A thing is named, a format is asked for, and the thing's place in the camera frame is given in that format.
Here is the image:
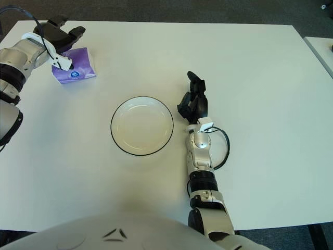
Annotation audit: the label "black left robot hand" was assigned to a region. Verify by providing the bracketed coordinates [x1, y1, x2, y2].
[33, 15, 86, 71]

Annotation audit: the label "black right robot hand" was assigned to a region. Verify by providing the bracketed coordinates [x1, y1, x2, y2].
[176, 70, 210, 124]

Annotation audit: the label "purple tissue paper pack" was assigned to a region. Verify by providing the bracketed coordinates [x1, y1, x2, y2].
[51, 47, 98, 85]

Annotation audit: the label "white plate with black rim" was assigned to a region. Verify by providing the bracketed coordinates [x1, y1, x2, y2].
[110, 96, 175, 157]

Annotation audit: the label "white side table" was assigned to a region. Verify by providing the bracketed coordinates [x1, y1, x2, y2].
[303, 36, 333, 79]

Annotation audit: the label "grey robot torso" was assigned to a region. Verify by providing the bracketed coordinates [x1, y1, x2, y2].
[0, 211, 273, 250]

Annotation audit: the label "black table leg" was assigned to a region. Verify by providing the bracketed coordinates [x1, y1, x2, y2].
[308, 223, 330, 250]

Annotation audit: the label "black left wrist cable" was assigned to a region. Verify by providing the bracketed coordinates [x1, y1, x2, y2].
[0, 5, 60, 61]

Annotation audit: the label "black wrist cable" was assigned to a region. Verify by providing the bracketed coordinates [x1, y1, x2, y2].
[207, 127, 231, 170]
[0, 5, 60, 61]

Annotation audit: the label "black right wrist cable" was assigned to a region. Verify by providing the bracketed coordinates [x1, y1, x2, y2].
[207, 127, 231, 170]

